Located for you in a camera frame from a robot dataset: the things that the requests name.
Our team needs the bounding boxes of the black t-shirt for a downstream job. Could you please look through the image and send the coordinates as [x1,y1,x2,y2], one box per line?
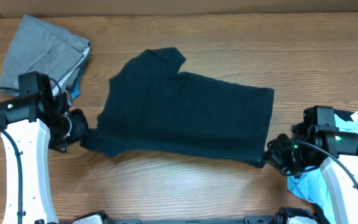
[81,48,274,168]

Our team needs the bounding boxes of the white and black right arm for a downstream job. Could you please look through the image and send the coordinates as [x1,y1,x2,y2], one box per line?
[265,123,358,223]

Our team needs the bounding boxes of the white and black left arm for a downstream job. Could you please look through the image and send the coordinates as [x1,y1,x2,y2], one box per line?
[0,93,88,224]

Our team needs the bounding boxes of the folded blue garment under shorts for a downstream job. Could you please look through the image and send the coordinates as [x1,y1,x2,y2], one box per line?
[70,75,81,100]

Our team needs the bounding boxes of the folded grey shorts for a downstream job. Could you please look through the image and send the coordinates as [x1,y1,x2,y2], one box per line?
[0,15,90,93]

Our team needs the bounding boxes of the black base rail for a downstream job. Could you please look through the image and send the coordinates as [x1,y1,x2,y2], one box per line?
[73,207,319,224]

